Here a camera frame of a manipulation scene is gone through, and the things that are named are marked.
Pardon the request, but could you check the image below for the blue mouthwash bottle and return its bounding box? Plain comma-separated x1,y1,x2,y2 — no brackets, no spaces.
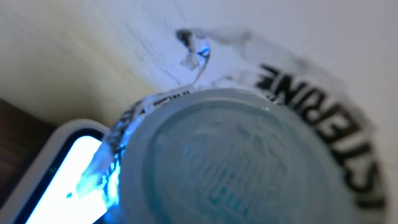
75,28,388,223

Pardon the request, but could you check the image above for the white barcode scanner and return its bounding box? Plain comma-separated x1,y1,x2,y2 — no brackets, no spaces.
1,119,107,224

